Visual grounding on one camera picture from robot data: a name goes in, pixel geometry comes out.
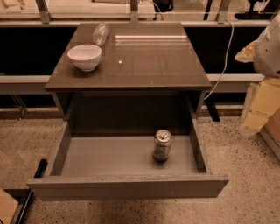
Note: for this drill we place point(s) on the silver 7up soda can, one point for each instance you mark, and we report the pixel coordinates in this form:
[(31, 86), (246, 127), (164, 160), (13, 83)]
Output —
[(162, 145)]

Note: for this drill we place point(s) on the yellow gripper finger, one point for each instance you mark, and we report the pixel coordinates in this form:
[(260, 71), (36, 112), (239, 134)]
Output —
[(251, 123), (246, 54)]

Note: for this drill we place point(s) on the wooden board bottom left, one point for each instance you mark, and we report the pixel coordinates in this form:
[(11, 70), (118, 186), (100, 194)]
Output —
[(8, 207)]

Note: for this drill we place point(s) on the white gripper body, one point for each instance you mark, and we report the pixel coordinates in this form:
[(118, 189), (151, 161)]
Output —
[(268, 53)]

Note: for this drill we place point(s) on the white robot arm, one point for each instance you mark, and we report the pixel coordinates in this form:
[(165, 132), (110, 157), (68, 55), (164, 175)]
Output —
[(266, 59)]

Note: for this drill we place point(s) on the clear plastic bottle lying down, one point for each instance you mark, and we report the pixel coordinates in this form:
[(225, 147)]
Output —
[(100, 34)]

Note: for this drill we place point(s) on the white ceramic bowl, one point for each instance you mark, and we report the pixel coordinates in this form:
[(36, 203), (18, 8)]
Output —
[(85, 57)]

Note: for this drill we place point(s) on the cardboard box at right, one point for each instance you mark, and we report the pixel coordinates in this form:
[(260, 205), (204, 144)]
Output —
[(271, 133)]

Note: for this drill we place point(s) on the grey cabinet with counter top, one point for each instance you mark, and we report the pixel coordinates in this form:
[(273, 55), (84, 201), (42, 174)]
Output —
[(149, 78)]

